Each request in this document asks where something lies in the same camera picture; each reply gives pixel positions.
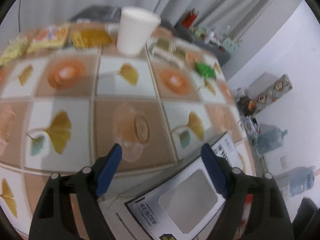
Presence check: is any grey black box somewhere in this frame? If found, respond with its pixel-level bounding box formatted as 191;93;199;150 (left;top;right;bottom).
101;128;247;239

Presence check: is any blue water jug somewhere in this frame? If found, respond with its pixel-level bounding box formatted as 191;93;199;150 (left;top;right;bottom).
257;127;288;156

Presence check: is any patterned tablecloth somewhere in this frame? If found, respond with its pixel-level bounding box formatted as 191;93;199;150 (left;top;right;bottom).
1;35;255;239

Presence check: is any rolled patterned mat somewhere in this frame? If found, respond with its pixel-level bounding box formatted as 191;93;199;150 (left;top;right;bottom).
254;74;293;114

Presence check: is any small green wrapper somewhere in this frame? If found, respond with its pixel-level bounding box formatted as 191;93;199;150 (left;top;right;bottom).
195;62;216;79

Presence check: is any yellow sachet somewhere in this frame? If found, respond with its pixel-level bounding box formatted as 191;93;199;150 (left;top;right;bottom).
0;37;29;66

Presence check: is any orange sachet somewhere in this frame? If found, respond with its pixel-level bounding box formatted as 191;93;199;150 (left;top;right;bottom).
26;24;70;54

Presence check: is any gold sachet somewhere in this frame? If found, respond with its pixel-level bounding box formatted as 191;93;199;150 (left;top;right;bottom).
70;29;112;49

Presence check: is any grey cabinet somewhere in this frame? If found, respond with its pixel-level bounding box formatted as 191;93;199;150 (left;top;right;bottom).
174;23;231;66

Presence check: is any white paper cup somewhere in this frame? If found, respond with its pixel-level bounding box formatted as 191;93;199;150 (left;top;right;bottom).
116;7;161;56

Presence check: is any red thermos bottle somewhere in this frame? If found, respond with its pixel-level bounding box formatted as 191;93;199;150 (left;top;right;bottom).
181;8;199;29

